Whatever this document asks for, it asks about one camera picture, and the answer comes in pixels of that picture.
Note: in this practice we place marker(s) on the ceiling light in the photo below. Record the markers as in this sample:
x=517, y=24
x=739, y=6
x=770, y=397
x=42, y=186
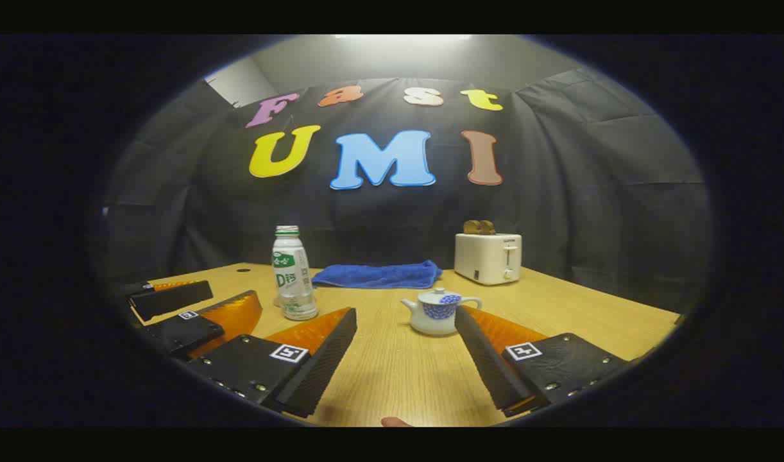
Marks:
x=401, y=38

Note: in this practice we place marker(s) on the blue towel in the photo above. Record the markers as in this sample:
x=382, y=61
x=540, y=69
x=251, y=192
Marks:
x=379, y=276

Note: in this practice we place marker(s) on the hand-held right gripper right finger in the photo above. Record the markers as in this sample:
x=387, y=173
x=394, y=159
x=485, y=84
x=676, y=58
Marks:
x=488, y=366

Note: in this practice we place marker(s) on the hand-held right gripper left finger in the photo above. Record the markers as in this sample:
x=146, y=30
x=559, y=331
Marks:
x=321, y=372

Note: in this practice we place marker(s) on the white teacup lid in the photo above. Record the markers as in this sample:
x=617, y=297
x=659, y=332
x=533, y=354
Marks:
x=443, y=297

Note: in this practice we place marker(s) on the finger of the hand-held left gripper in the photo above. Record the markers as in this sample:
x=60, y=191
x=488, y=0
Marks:
x=174, y=299
x=187, y=332

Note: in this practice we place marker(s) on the white green-label water bottle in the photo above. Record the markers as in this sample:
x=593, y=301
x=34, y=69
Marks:
x=294, y=276

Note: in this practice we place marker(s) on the white blue-flower teacup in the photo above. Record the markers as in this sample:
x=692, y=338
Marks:
x=434, y=317

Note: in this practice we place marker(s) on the brown toast slices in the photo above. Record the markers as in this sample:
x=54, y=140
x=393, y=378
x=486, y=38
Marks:
x=479, y=227

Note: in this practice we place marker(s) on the white toaster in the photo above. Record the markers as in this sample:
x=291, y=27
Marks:
x=485, y=258

